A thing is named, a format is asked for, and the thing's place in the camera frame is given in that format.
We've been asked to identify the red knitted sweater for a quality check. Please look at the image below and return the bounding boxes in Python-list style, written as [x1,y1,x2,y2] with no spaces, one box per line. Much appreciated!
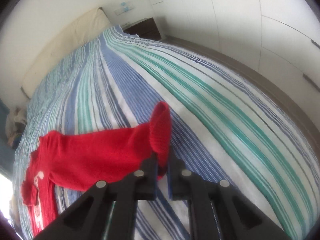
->
[21,101,171,235]

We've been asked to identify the pile of clothes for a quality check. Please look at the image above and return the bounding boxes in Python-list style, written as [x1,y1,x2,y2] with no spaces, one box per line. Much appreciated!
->
[5,107,27,150]

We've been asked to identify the blue green striped duvet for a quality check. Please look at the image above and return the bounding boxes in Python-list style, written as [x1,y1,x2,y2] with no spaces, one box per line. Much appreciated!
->
[14,26,319,239]

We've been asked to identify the teal curtain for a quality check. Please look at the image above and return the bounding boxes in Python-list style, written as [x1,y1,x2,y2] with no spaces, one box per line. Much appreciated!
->
[0,101,15,180]

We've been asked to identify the white wardrobe doors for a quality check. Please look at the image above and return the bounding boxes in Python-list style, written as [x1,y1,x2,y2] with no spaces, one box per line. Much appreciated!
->
[149,0,319,108]

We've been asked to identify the cream padded headboard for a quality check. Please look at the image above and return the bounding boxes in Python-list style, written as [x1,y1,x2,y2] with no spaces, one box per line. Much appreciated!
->
[21,8,112,99]

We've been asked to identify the dark wooden nightstand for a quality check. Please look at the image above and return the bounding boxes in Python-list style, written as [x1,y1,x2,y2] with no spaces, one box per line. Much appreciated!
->
[123,17,162,41]

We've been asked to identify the wall switch panel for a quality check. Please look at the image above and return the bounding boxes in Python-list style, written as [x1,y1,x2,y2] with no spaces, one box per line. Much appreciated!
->
[114,2,135,16]

